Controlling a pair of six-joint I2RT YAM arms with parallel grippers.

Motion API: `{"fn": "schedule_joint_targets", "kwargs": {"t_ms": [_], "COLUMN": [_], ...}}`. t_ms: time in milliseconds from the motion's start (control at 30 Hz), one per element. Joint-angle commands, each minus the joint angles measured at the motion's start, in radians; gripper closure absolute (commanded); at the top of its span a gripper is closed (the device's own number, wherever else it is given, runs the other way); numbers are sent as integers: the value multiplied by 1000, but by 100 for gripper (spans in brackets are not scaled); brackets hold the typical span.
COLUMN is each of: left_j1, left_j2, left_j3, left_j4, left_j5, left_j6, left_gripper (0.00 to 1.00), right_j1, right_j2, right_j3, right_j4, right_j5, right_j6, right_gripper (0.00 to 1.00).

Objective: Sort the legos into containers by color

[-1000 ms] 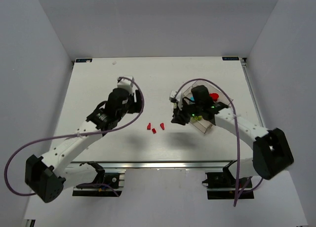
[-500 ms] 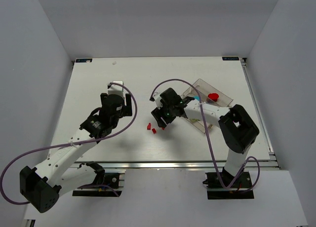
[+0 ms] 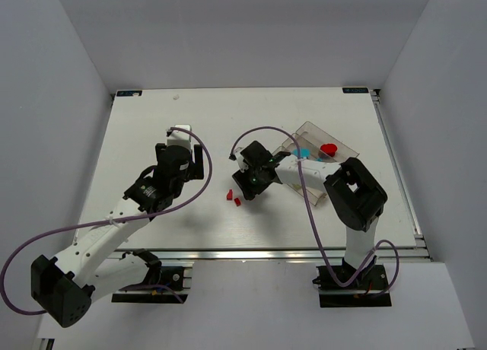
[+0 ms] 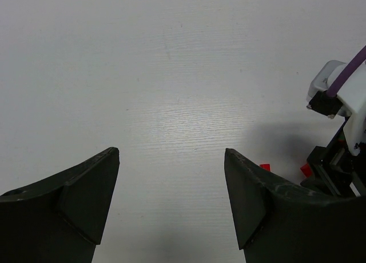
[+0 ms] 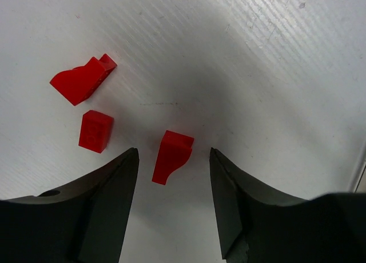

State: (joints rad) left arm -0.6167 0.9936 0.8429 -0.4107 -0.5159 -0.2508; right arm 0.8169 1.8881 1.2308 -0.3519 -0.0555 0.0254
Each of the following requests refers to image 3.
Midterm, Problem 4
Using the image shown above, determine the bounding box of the corner label sticker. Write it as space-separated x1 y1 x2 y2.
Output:
342 87 369 94
116 90 142 97

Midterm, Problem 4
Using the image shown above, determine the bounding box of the clear three-compartment organizer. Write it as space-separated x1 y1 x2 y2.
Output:
272 121 359 206

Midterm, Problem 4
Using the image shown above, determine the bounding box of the left corner label sticker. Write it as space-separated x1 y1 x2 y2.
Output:
116 90 142 97

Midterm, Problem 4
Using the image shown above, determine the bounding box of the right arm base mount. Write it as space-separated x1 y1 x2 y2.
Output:
312 265 392 308

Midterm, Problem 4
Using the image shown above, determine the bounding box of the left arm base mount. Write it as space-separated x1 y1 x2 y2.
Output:
111 249 191 304

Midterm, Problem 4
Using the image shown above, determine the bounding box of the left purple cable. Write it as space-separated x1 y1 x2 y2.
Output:
0 127 213 316

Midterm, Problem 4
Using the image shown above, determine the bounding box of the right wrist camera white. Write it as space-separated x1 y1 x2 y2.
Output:
229 147 248 172

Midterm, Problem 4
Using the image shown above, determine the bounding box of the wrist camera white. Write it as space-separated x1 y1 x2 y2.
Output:
229 147 248 172
166 125 192 151

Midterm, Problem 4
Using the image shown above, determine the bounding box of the right corner label sticker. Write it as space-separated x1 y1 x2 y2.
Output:
342 87 369 94

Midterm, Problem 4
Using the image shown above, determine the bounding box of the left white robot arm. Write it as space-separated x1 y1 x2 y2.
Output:
30 144 212 328

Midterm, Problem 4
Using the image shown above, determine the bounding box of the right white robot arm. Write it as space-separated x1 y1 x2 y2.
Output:
230 141 387 282

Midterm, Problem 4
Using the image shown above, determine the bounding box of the red rounded lego brick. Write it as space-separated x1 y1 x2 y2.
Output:
320 143 338 158

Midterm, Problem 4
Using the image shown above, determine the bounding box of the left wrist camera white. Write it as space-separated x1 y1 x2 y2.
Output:
166 125 192 151

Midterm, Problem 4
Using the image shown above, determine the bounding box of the aluminium table rail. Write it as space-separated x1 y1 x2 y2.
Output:
108 247 430 260

